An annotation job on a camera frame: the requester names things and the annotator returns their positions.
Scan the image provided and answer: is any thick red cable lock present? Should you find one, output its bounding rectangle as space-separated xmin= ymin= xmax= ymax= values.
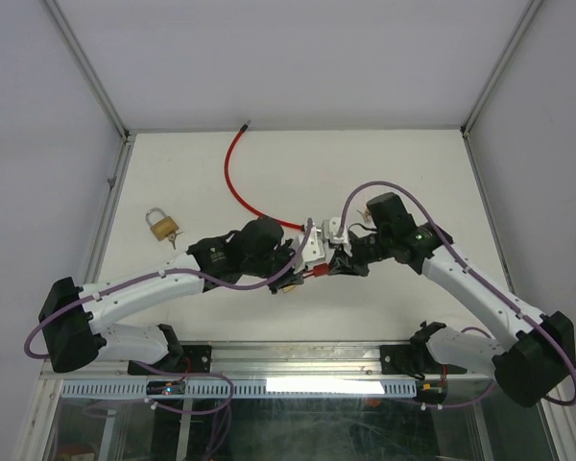
xmin=223 ymin=119 xmax=304 ymax=232

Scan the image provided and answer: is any purple cable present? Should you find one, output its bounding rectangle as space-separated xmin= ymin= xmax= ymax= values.
xmin=24 ymin=218 xmax=314 ymax=359
xmin=340 ymin=181 xmax=576 ymax=407

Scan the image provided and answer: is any closed brass padlock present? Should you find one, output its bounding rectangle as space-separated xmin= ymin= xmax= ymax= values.
xmin=145 ymin=207 xmax=182 ymax=250

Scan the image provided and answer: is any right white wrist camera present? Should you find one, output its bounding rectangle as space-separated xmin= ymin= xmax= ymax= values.
xmin=322 ymin=217 xmax=352 ymax=255

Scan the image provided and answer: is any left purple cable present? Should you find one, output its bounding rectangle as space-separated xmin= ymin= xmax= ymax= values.
xmin=24 ymin=218 xmax=314 ymax=359

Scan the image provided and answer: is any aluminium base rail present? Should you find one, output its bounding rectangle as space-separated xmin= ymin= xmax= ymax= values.
xmin=42 ymin=338 xmax=491 ymax=381

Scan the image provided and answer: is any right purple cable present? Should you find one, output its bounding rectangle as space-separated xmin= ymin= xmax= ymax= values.
xmin=340 ymin=181 xmax=576 ymax=407

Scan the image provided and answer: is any red thin-cable padlock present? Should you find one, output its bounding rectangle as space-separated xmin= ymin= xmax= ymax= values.
xmin=302 ymin=263 xmax=329 ymax=279

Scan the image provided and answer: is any white slotted cable duct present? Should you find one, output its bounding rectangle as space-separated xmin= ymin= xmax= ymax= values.
xmin=60 ymin=377 xmax=417 ymax=400

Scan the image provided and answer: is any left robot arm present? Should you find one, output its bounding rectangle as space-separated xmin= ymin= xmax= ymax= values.
xmin=36 ymin=217 xmax=307 ymax=374

